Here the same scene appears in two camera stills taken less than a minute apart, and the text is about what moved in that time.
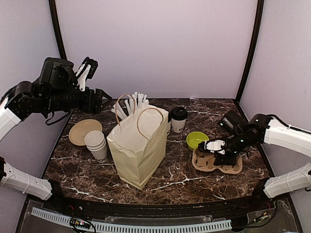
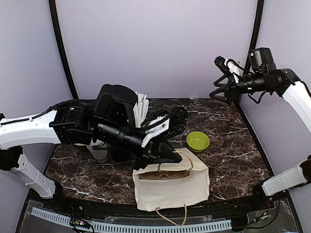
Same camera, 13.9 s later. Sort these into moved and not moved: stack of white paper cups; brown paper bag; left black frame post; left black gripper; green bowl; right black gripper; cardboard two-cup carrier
Moved: brown paper bag; left black gripper; cardboard two-cup carrier; right black gripper
Not moved: green bowl; left black frame post; stack of white paper cups
